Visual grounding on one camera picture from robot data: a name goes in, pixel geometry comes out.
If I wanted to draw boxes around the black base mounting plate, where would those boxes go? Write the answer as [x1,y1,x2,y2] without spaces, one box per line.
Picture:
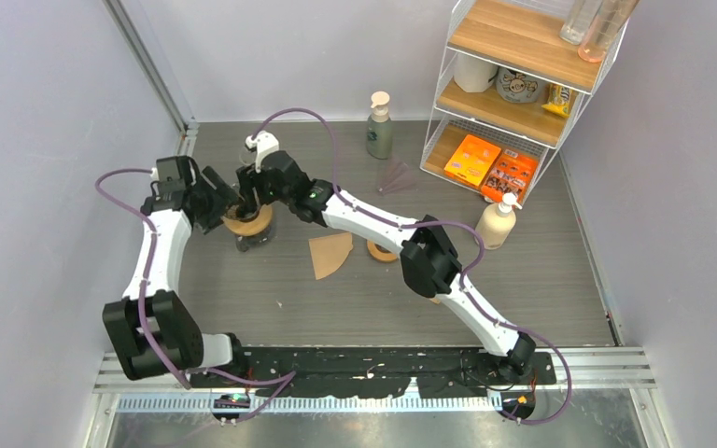
[188,344,557,400]

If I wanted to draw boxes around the glass carafe server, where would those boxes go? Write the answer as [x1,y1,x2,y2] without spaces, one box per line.
[235,225,275,252]

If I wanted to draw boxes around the orange box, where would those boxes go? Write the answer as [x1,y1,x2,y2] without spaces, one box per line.
[443,134,501,188]

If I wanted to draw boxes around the clear glass bottle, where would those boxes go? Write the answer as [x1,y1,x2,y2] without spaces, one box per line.
[559,0,603,45]

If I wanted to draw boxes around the cartoon printed tin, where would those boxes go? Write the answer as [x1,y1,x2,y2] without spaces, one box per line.
[496,66,547,104]

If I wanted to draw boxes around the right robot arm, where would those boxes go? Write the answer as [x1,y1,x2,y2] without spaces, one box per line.
[236,151,536,384]

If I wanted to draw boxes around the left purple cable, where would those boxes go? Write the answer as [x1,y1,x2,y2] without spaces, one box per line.
[93,168,298,410]

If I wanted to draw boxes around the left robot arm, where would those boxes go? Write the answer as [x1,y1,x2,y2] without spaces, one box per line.
[95,156,249,387]

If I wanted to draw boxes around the white paper roll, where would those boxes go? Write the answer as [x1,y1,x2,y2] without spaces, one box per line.
[453,53,499,93]

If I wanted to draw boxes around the orange snack packet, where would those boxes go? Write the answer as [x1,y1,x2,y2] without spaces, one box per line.
[480,149,539,203]

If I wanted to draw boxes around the large wooden ring holder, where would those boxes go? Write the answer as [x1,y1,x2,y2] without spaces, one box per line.
[222,205,274,237]

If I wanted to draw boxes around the pink glass dripper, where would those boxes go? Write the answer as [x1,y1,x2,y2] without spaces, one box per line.
[375,158,416,195]

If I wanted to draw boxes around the white wire wooden shelf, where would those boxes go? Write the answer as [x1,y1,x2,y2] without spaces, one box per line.
[420,1,626,188]

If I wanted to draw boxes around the green pump bottle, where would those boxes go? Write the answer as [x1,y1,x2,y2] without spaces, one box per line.
[365,91,393,160]

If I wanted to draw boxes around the small wooden ring holder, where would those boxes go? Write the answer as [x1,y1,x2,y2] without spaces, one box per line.
[367,240,398,263]

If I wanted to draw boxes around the dark ribbed glass dripper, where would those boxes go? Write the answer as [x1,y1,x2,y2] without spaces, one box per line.
[226,195,260,222]

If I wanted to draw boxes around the aluminium frame rail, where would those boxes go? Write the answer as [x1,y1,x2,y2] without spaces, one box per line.
[105,0,200,338]

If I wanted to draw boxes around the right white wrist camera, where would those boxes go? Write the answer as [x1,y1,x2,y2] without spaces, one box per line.
[245,131,279,173]

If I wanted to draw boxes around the cream pump bottle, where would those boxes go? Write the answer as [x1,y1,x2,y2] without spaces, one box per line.
[475,192,522,250]

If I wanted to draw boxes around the yellow snack bag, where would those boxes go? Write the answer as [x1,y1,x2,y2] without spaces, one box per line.
[541,83,579,119]

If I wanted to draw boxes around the purple cable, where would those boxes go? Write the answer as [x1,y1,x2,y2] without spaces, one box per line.
[93,168,298,410]
[249,107,573,427]

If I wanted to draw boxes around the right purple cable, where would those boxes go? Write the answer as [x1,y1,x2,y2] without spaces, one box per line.
[249,107,573,427]

